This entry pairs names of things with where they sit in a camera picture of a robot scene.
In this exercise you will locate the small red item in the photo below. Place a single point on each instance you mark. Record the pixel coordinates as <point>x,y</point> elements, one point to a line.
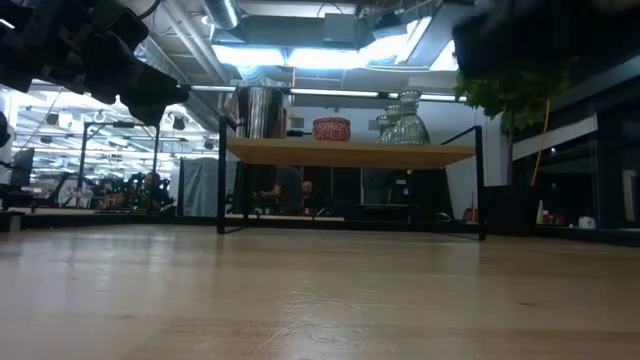
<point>552,219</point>

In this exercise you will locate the wooden shelf black metal legs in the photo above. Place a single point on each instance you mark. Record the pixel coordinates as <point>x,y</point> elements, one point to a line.
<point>350,152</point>

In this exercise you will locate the black metal table frame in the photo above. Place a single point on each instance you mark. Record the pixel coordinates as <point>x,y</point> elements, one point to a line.
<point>100,220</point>

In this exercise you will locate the grey fabric panel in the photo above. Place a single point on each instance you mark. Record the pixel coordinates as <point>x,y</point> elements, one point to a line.
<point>200,187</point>

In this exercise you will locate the small pale cone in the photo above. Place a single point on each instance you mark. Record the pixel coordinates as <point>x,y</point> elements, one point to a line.
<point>540,215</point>

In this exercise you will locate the metal candle jar floral label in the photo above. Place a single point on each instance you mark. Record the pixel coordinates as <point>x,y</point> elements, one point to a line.
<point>262,112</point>

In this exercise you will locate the person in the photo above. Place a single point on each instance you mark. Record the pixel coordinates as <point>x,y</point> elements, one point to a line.
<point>289,187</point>
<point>307,189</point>
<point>152,192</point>

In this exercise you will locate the black overhead light bar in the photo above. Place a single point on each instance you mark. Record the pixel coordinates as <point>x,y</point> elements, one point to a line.
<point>330,93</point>

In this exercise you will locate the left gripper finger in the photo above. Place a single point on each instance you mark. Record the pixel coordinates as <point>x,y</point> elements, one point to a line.
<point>147,114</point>
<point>155,90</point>

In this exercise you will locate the white cup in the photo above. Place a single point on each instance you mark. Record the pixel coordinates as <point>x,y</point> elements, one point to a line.
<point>587,223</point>

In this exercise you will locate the pink patterned candle tin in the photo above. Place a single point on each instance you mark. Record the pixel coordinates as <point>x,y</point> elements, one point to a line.
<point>331,129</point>

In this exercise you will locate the green plant in black pot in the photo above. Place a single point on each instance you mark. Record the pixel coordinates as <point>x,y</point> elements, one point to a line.
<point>515,95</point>

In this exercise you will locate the black background station frame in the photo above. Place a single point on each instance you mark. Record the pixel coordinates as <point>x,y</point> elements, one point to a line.
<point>83,160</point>

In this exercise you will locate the dark computer monitor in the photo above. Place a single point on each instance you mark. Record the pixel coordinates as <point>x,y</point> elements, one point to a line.
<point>22,167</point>

